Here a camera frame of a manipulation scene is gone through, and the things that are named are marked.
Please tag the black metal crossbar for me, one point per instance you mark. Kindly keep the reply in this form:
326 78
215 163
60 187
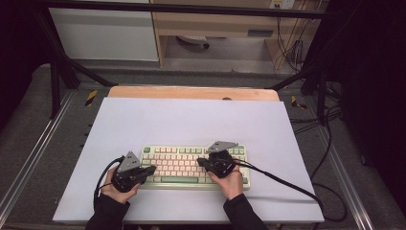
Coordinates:
191 9

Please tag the office chair base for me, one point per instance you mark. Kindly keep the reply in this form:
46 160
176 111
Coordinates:
193 40

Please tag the dark curtain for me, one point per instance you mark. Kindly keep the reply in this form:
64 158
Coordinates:
373 96
19 57

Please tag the white cabinet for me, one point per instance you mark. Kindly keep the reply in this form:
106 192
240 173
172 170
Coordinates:
105 32

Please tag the cream pink green keyboard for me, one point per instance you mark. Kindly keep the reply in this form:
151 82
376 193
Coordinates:
178 167

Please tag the white board sheet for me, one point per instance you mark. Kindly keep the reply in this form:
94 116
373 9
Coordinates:
191 124

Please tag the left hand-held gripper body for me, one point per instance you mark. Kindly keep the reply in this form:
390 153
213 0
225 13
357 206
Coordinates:
129 163

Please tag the light wooden desk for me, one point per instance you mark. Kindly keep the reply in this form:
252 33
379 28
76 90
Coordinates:
217 24

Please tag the white wall socket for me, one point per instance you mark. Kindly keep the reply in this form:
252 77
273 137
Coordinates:
282 4

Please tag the person's left hand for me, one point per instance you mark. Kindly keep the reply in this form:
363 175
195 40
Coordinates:
119 195

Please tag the aluminium rail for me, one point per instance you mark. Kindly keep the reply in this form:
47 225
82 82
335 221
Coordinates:
343 172
32 156

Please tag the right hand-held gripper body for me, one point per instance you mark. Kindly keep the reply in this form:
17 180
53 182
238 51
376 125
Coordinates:
221 163

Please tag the person's right hand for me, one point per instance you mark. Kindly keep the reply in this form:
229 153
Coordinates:
231 187

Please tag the yellow black tape strip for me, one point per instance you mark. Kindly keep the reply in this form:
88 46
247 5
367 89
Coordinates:
297 103
91 98

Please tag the black metal stand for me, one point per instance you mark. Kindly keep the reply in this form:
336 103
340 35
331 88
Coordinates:
68 68
314 75

